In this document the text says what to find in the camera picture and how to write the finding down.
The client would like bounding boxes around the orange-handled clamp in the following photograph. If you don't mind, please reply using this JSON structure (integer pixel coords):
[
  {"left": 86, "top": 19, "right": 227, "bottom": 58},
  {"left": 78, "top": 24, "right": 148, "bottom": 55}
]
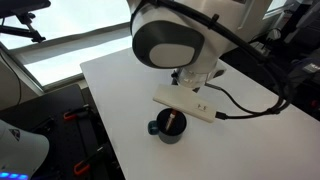
[
  {"left": 63, "top": 106, "right": 90, "bottom": 121},
  {"left": 73, "top": 147, "right": 103, "bottom": 176}
]

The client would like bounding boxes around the orange-capped Sharpie marker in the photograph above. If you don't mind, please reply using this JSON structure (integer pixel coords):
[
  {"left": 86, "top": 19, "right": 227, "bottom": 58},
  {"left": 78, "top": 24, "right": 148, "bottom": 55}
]
[{"left": 165, "top": 110, "right": 176, "bottom": 131}]

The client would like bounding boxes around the dark teal mug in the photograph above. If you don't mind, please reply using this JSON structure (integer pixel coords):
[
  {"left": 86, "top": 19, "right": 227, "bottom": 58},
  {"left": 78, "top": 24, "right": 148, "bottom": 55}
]
[{"left": 147, "top": 108, "right": 187, "bottom": 144}]

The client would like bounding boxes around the orange-handled clamp far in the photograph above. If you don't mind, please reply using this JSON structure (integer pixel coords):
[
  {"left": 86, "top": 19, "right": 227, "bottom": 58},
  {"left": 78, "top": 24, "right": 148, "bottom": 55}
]
[{"left": 63, "top": 106, "right": 90, "bottom": 121}]

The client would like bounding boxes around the black side table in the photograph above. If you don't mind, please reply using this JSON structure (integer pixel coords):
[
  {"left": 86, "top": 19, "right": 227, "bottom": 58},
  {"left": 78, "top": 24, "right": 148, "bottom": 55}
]
[{"left": 0, "top": 85, "right": 125, "bottom": 180}]

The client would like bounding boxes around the black camera cable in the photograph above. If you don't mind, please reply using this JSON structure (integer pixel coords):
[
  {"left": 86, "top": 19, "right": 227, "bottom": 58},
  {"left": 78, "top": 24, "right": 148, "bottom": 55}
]
[{"left": 146, "top": 0, "right": 294, "bottom": 120}]

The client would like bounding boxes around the dark equipment pile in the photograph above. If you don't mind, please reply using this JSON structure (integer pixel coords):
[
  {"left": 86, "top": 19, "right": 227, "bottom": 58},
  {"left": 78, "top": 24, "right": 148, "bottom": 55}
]
[{"left": 259, "top": 0, "right": 320, "bottom": 118}]

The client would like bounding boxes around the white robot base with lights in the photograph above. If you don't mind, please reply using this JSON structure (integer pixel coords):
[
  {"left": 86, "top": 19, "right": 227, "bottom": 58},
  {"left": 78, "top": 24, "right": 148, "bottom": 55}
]
[{"left": 0, "top": 120, "right": 49, "bottom": 180}]

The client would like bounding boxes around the black camera tripod mount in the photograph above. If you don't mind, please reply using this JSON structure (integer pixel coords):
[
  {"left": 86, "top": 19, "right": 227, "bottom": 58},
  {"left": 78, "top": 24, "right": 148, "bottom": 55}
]
[{"left": 0, "top": 0, "right": 51, "bottom": 43}]

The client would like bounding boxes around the orange-handled clamp near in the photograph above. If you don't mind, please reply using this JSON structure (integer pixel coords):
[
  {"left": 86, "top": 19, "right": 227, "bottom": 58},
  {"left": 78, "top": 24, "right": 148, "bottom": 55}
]
[{"left": 73, "top": 147, "right": 103, "bottom": 176}]

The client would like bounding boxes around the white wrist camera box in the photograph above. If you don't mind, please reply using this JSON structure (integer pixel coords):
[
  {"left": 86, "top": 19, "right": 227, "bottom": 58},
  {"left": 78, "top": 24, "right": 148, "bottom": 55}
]
[{"left": 153, "top": 84, "right": 216, "bottom": 123}]

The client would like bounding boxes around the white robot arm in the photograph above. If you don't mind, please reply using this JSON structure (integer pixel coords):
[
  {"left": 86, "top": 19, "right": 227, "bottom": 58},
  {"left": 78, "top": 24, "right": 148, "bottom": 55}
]
[{"left": 126, "top": 0, "right": 266, "bottom": 89}]

